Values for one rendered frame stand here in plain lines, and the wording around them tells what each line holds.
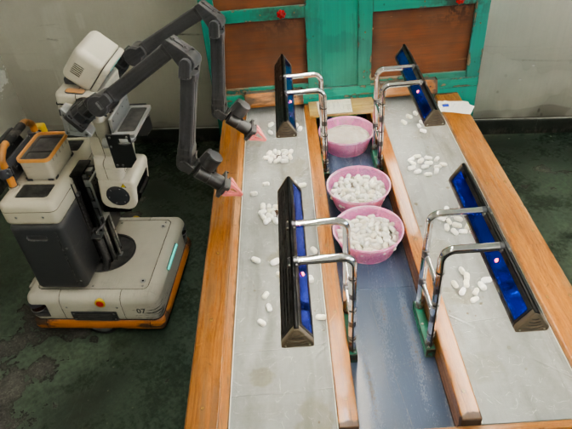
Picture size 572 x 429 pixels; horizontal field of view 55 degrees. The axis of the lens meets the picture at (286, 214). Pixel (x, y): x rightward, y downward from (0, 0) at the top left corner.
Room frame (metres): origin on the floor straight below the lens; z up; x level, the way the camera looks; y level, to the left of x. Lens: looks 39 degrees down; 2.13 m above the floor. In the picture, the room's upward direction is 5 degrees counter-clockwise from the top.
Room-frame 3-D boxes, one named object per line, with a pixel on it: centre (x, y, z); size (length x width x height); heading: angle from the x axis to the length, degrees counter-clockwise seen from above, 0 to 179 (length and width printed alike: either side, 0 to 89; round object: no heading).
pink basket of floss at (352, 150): (2.26, -0.33, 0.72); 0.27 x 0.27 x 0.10
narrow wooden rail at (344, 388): (1.66, -0.14, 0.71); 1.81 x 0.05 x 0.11; 178
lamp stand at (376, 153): (2.08, -0.52, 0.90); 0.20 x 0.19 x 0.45; 178
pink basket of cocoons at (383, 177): (1.82, -0.31, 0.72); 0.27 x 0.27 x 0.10
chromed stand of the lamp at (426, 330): (1.11, -0.49, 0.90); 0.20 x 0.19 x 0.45; 178
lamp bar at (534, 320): (1.11, -0.57, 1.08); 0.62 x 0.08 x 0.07; 178
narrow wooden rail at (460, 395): (1.65, -0.47, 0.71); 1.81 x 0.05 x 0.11; 178
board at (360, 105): (2.48, -0.33, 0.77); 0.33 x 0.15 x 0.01; 88
